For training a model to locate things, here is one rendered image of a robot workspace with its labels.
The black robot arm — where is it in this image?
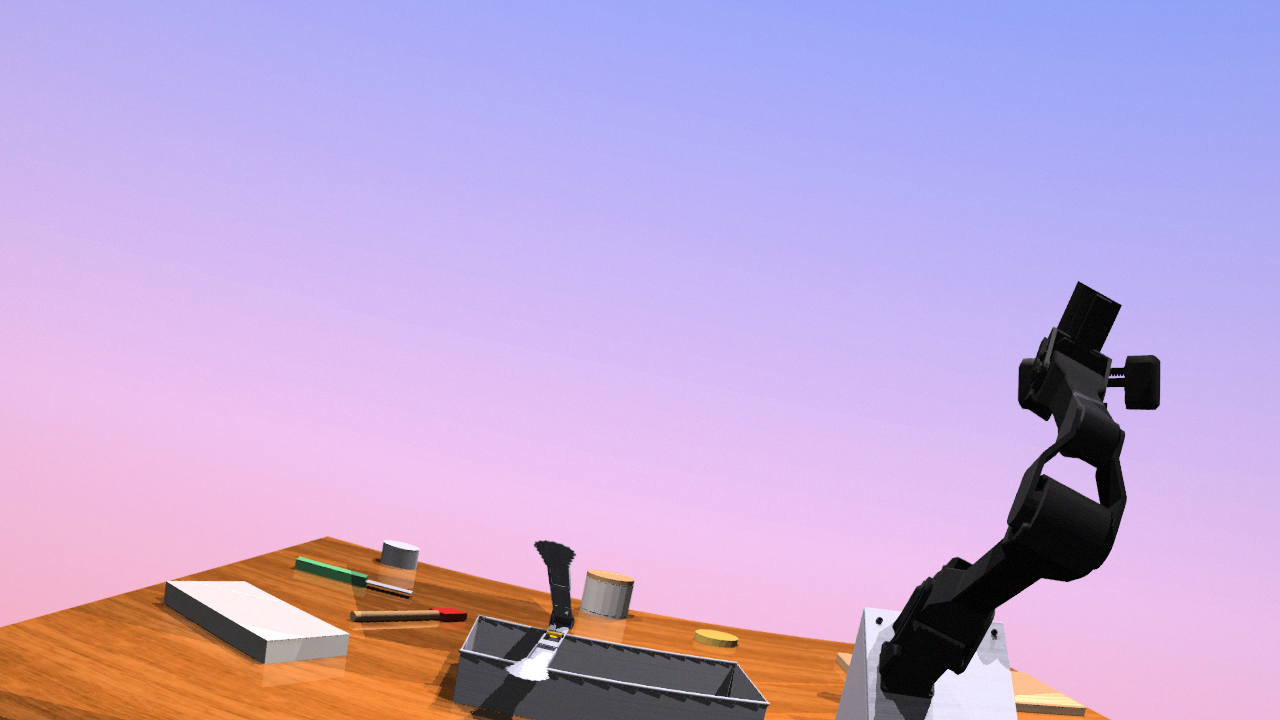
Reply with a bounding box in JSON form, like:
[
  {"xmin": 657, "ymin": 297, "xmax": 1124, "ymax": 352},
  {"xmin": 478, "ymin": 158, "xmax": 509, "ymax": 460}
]
[{"xmin": 879, "ymin": 281, "xmax": 1126, "ymax": 700}]

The light wooden board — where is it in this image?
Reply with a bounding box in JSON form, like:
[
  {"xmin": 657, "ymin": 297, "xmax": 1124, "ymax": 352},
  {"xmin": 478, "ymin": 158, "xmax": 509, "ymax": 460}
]
[{"xmin": 835, "ymin": 652, "xmax": 1085, "ymax": 716}]

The grey metal roasting tin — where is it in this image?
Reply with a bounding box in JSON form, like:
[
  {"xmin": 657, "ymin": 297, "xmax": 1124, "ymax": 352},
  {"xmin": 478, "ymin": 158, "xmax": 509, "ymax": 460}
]
[{"xmin": 452, "ymin": 615, "xmax": 771, "ymax": 720}]

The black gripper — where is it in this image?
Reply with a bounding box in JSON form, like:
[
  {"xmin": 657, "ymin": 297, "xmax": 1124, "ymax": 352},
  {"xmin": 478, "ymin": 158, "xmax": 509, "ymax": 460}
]
[{"xmin": 1018, "ymin": 355, "xmax": 1161, "ymax": 410}]

